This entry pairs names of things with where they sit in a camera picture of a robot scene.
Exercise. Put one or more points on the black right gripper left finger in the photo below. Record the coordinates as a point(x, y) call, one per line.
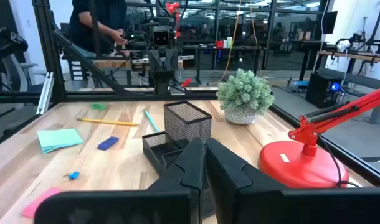
point(131, 208)

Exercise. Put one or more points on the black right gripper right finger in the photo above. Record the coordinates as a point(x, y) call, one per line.
point(271, 208)

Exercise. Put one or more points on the teal pen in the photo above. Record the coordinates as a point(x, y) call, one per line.
point(151, 120)

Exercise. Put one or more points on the blue eraser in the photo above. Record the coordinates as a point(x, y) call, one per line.
point(108, 143)

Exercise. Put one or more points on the green eraser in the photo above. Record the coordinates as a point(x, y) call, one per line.
point(98, 106)

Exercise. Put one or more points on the yellow pencil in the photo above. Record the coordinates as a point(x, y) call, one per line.
point(107, 122)

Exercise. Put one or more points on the pink eraser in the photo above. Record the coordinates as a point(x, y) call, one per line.
point(40, 203)

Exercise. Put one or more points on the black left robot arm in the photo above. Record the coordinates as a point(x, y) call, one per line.
point(162, 82)

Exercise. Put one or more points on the black mesh desk organizer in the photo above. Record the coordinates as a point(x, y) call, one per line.
point(187, 124)

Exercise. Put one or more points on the red desk lamp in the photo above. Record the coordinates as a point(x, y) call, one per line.
point(286, 168)

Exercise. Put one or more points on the small blue binder clip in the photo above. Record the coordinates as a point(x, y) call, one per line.
point(73, 175)

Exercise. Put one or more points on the artificial green plant white pot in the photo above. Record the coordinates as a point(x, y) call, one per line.
point(244, 90)

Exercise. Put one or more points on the person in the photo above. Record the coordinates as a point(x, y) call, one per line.
point(84, 18)

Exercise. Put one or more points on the teal sticky note pad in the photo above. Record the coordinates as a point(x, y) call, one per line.
point(59, 140)

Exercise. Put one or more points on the black computer with blue light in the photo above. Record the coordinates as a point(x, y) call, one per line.
point(319, 90)

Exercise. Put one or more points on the black monitor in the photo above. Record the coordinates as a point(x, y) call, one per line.
point(330, 21)

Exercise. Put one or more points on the wooden workbench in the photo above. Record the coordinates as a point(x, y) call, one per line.
point(358, 56)

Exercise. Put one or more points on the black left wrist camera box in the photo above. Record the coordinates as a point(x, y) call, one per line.
point(161, 36)

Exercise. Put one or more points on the black aluminium frame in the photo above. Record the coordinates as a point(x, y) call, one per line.
point(48, 46)

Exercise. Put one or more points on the silver aluminium bracket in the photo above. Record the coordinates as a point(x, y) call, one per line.
point(46, 93)

